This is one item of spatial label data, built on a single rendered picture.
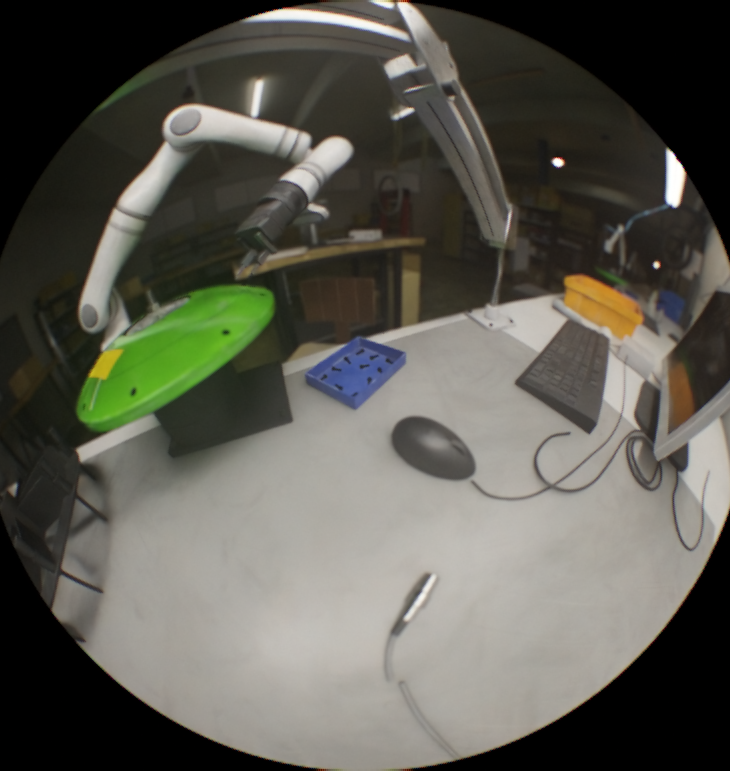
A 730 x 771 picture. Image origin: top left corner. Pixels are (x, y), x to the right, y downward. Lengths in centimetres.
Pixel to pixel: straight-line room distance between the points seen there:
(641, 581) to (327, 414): 48
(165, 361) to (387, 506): 24
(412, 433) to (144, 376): 26
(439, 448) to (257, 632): 25
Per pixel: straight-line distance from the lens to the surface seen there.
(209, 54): 24
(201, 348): 21
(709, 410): 39
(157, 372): 22
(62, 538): 38
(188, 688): 33
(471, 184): 41
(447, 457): 24
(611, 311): 95
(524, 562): 26
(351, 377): 37
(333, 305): 106
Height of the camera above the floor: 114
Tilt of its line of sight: 40 degrees down
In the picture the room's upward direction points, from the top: 5 degrees counter-clockwise
